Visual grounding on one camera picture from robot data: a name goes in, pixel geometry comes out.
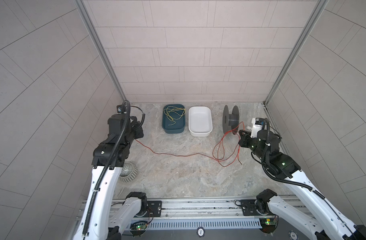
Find red cable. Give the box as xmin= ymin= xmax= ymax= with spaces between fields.
xmin=134 ymin=121 xmax=246 ymax=168

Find grey perforated cable spool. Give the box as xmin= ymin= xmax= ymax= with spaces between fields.
xmin=222 ymin=105 xmax=240 ymax=135

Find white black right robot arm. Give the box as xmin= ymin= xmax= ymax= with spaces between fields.
xmin=238 ymin=118 xmax=366 ymax=240

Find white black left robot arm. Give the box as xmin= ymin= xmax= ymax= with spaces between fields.
xmin=73 ymin=100 xmax=147 ymax=240

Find dark teal plastic tray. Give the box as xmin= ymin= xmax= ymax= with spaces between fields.
xmin=162 ymin=104 xmax=186 ymax=134

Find ribbed grey ceramic cup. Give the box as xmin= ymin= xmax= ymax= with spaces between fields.
xmin=119 ymin=163 xmax=138 ymax=183

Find white plastic tray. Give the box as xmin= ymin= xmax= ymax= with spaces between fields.
xmin=189 ymin=106 xmax=213 ymax=137

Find right green circuit board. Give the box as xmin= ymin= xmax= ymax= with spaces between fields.
xmin=259 ymin=216 xmax=278 ymax=234

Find green circuit board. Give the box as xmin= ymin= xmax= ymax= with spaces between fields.
xmin=130 ymin=221 xmax=149 ymax=231
xmin=259 ymin=216 xmax=278 ymax=234

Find left green circuit board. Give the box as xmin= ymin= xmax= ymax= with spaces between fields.
xmin=130 ymin=221 xmax=149 ymax=231

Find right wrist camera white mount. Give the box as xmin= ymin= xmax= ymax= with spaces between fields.
xmin=251 ymin=118 xmax=266 ymax=138

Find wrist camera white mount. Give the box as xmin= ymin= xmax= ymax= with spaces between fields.
xmin=117 ymin=105 xmax=127 ymax=114
xmin=251 ymin=118 xmax=266 ymax=138

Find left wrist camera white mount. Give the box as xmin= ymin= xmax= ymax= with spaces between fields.
xmin=117 ymin=105 xmax=127 ymax=114

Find yellow cable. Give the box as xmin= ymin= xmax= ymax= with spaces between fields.
xmin=163 ymin=105 xmax=187 ymax=127

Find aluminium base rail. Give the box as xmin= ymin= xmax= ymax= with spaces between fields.
xmin=71 ymin=196 xmax=328 ymax=232

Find aluminium corner wall profile right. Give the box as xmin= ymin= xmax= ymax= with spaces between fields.
xmin=263 ymin=0 xmax=329 ymax=107

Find aluminium corner wall profile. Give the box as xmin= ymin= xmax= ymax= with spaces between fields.
xmin=74 ymin=0 xmax=127 ymax=100
xmin=263 ymin=0 xmax=329 ymax=107

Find aluminium corner wall profile left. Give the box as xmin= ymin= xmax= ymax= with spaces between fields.
xmin=74 ymin=0 xmax=127 ymax=100

